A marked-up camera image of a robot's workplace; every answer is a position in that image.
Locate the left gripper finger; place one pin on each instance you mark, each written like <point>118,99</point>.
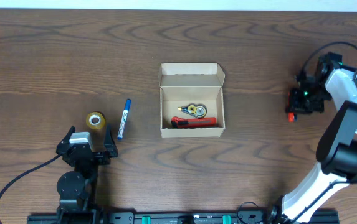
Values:
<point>109,143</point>
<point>64,145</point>

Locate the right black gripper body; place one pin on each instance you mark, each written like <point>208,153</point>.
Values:
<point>295,101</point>

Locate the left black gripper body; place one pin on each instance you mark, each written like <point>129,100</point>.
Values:
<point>95,157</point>

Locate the red stapler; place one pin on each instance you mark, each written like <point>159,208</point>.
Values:
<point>291,116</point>

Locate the red utility knife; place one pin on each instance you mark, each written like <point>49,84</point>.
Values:
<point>181,123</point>

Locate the black correction tape dispenser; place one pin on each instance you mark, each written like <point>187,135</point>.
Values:
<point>197,111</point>

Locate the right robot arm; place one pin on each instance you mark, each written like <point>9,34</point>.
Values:
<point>336,154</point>

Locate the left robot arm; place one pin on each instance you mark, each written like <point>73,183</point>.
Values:
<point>77,188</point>

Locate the yellow clear tape roll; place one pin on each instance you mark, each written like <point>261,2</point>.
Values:
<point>95,120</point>

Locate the blue whiteboard marker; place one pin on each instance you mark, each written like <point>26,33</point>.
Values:
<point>124,119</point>

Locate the open cardboard box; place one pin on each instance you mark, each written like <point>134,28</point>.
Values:
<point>191,100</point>

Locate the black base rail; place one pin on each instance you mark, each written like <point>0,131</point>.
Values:
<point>244,216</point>

